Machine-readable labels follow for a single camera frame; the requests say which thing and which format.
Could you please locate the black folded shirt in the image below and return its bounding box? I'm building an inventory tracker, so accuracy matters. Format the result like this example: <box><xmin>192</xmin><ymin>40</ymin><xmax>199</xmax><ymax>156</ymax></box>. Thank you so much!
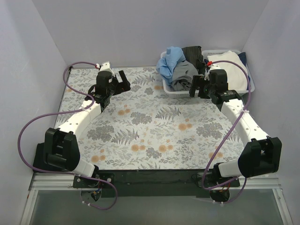
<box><xmin>33</xmin><ymin>143</ymin><xmax>69</xmax><ymax>173</ymax></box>

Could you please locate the left white plastic basket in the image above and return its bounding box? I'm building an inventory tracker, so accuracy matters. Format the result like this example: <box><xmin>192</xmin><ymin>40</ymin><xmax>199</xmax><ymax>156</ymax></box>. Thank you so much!
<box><xmin>160</xmin><ymin>50</ymin><xmax>207</xmax><ymax>98</ymax></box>

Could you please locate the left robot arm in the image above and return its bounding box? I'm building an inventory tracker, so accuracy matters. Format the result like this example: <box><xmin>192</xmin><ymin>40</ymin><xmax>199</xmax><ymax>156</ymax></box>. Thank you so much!
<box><xmin>43</xmin><ymin>62</ymin><xmax>130</xmax><ymax>188</ymax></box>

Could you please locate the aluminium frame rail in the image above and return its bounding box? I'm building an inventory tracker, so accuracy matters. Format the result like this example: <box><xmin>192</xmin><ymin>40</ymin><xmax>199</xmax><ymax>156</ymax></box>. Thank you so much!
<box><xmin>29</xmin><ymin>173</ymin><xmax>282</xmax><ymax>191</ymax></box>

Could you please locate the dark striped shirt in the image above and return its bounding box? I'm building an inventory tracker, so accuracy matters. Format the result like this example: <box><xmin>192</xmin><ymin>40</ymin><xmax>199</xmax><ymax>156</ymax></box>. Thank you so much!
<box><xmin>182</xmin><ymin>46</ymin><xmax>206</xmax><ymax>74</ymax></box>

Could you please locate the floral table cloth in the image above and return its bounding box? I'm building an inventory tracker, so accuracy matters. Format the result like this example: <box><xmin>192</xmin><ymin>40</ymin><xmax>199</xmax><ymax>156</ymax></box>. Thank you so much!
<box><xmin>53</xmin><ymin>67</ymin><xmax>253</xmax><ymax>171</ymax></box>

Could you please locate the navy blue folded garment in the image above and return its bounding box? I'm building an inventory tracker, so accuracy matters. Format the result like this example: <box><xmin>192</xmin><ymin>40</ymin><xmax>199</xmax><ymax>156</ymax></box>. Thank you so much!
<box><xmin>238</xmin><ymin>52</ymin><xmax>251</xmax><ymax>90</ymax></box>

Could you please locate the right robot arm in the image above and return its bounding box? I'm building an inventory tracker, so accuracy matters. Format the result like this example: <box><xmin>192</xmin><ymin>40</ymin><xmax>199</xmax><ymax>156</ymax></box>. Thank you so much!
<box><xmin>189</xmin><ymin>69</ymin><xmax>282</xmax><ymax>186</ymax></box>

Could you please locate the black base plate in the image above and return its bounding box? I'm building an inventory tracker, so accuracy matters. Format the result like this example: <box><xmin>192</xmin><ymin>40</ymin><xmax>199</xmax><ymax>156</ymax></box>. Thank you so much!
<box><xmin>72</xmin><ymin>170</ymin><xmax>241</xmax><ymax>199</ymax></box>

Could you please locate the light blue shirt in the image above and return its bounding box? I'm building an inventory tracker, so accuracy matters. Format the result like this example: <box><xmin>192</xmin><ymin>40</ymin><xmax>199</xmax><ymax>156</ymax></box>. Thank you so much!
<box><xmin>156</xmin><ymin>46</ymin><xmax>186</xmax><ymax>83</ymax></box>

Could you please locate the purple cable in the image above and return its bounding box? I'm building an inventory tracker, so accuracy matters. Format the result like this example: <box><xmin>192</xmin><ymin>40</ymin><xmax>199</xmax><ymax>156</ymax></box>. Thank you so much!
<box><xmin>17</xmin><ymin>61</ymin><xmax>118</xmax><ymax>210</ymax></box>
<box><xmin>202</xmin><ymin>60</ymin><xmax>252</xmax><ymax>205</ymax></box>

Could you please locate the grey long sleeve shirt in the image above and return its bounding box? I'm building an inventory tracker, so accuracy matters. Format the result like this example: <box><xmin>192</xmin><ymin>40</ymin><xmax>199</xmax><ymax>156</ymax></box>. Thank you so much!
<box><xmin>171</xmin><ymin>61</ymin><xmax>198</xmax><ymax>91</ymax></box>

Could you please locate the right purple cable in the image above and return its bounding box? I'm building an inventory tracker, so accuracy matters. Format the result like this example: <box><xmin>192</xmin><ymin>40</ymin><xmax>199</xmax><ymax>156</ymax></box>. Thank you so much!
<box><xmin>202</xmin><ymin>60</ymin><xmax>252</xmax><ymax>205</ymax></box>

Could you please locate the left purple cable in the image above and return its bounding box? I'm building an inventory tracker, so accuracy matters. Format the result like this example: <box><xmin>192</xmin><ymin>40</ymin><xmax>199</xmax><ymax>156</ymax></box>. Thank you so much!
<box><xmin>17</xmin><ymin>61</ymin><xmax>118</xmax><ymax>210</ymax></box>

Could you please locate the cream white folded shirt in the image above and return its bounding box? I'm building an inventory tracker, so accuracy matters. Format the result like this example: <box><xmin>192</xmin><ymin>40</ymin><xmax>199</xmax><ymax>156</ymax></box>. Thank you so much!
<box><xmin>207</xmin><ymin>51</ymin><xmax>248</xmax><ymax>91</ymax></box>

